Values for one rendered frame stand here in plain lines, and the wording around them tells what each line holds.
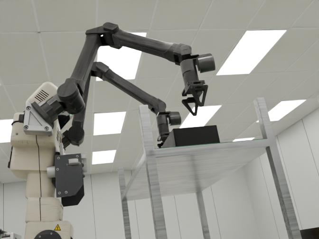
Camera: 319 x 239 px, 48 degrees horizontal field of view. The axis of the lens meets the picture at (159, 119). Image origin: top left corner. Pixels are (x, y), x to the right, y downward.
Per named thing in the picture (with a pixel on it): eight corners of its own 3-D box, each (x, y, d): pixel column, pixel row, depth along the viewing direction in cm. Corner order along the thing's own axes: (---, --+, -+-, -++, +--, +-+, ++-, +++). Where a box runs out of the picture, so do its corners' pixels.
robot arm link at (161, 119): (154, 117, 192) (156, 113, 187) (167, 116, 194) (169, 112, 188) (156, 129, 190) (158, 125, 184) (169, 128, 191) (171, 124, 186)
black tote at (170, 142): (152, 187, 182) (149, 165, 185) (185, 183, 185) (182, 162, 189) (177, 157, 129) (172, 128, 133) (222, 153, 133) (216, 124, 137)
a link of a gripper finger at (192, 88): (206, 111, 132) (201, 88, 135) (212, 103, 125) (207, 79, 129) (189, 113, 130) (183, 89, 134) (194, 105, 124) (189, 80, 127)
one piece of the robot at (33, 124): (22, 130, 127) (26, 101, 131) (24, 134, 132) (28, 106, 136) (51, 131, 129) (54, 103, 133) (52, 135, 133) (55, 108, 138)
